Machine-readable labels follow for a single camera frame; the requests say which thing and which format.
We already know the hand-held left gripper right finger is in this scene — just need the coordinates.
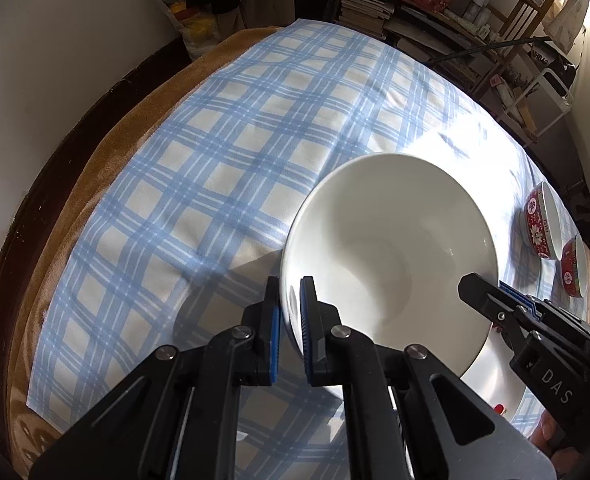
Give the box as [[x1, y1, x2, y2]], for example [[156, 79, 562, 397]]
[[300, 275, 558, 480]]

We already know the wooden shelf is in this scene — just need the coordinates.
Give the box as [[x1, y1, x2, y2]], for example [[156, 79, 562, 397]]
[[335, 0, 566, 96]]

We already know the row of white bottles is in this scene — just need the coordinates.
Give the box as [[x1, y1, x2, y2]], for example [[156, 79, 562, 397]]
[[455, 0, 496, 36]]

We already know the large red patterned bowl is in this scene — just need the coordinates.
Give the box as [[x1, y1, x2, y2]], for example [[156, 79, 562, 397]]
[[524, 181, 564, 261]]

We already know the printed floor bag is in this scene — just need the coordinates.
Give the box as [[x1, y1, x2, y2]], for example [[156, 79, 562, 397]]
[[152, 0, 226, 61]]

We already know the stack of books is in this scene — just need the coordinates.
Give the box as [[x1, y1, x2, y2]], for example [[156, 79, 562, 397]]
[[337, 0, 396, 36]]

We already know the small red patterned bowl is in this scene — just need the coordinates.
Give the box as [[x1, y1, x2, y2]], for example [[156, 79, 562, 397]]
[[560, 234, 590, 299]]

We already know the person's right hand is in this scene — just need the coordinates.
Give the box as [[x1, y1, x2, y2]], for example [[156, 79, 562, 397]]
[[529, 410, 583, 466]]

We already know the white trolley cart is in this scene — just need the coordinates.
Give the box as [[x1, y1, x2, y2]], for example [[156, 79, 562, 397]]
[[495, 45, 573, 138]]

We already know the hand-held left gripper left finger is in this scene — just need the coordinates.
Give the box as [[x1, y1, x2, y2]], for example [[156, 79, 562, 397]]
[[28, 275, 282, 480]]

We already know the long dark pole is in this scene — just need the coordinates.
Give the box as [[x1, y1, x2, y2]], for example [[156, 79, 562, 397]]
[[425, 35, 550, 66]]

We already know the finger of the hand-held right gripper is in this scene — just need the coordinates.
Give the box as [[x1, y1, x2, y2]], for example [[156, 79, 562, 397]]
[[457, 272, 530, 348], [497, 282, 543, 320]]

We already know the plain white bowl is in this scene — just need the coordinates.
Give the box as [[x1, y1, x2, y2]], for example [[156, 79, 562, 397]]
[[281, 153, 500, 383]]

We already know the pile of flat magazines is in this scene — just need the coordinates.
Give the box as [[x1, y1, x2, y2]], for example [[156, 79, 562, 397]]
[[385, 5, 476, 81]]

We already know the large white cherry plate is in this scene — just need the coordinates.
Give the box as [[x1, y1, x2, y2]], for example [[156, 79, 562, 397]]
[[455, 332, 530, 423]]

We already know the blue plaid cloth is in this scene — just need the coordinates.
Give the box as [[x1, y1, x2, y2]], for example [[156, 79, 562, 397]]
[[28, 19, 590, 461]]

